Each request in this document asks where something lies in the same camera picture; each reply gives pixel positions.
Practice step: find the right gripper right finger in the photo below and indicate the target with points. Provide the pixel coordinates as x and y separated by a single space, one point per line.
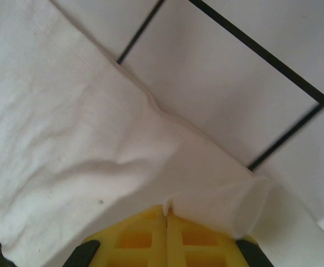
200 244

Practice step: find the white t-shirt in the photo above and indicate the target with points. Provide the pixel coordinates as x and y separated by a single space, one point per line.
67 125

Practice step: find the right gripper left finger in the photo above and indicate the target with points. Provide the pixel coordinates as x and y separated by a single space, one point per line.
134 244

